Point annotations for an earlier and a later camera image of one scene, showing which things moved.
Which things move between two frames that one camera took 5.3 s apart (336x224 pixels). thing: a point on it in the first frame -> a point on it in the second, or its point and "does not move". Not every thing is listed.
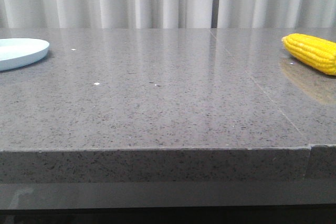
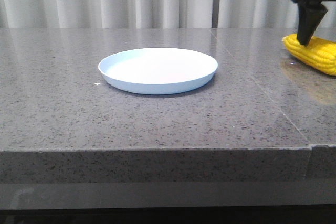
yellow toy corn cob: [318, 53] does not move
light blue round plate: [16, 52] -> [158, 71]
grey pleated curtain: [167, 0] does not move
